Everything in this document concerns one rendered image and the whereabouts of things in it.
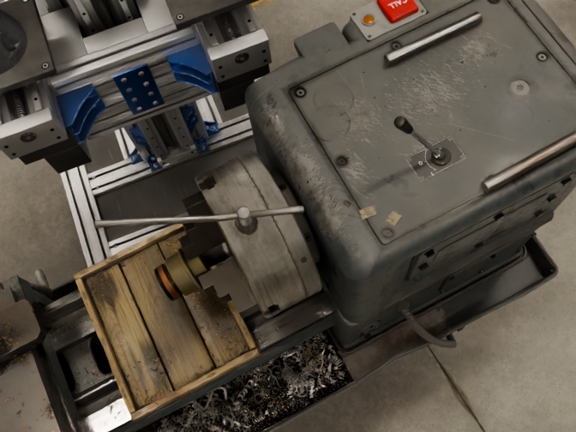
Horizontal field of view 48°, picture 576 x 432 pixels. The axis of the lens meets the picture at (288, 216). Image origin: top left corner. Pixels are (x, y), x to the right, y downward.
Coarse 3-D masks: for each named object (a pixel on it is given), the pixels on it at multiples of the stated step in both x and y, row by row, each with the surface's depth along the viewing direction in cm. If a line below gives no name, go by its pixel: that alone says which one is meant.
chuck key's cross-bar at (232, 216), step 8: (280, 208) 106; (288, 208) 106; (296, 208) 106; (176, 216) 104; (184, 216) 104; (192, 216) 104; (200, 216) 105; (208, 216) 105; (216, 216) 105; (224, 216) 105; (232, 216) 105; (256, 216) 106; (264, 216) 106; (96, 224) 100; (104, 224) 100; (112, 224) 101; (120, 224) 101; (128, 224) 101; (136, 224) 102; (144, 224) 102; (152, 224) 103; (160, 224) 103; (168, 224) 104
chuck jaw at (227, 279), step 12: (228, 264) 124; (204, 276) 123; (216, 276) 123; (228, 276) 123; (240, 276) 122; (204, 288) 122; (216, 288) 122; (228, 288) 122; (240, 288) 121; (228, 300) 124; (240, 300) 120; (252, 300) 120; (240, 312) 119; (252, 312) 122; (264, 312) 121
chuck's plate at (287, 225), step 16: (240, 160) 121; (256, 160) 119; (256, 176) 116; (272, 192) 114; (272, 208) 113; (288, 224) 113; (288, 240) 113; (304, 240) 114; (304, 256) 115; (304, 272) 116; (320, 288) 123
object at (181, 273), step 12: (180, 252) 124; (168, 264) 123; (180, 264) 123; (192, 264) 123; (204, 264) 129; (156, 276) 123; (168, 276) 123; (180, 276) 122; (192, 276) 122; (168, 288) 123; (180, 288) 123; (192, 288) 124
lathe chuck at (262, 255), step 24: (216, 168) 123; (240, 168) 119; (216, 192) 116; (240, 192) 115; (240, 240) 112; (264, 240) 112; (240, 264) 112; (264, 264) 113; (288, 264) 114; (264, 288) 115; (288, 288) 117
